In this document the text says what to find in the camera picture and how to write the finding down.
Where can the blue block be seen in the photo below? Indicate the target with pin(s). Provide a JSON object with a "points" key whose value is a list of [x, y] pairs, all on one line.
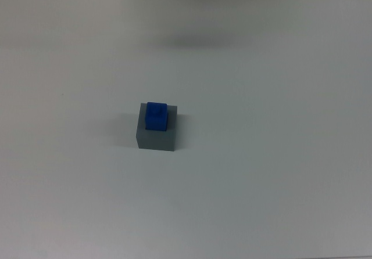
{"points": [[157, 119]]}

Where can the grey hollow cuboid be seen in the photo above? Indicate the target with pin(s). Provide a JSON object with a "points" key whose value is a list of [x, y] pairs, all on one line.
{"points": [[155, 141]]}

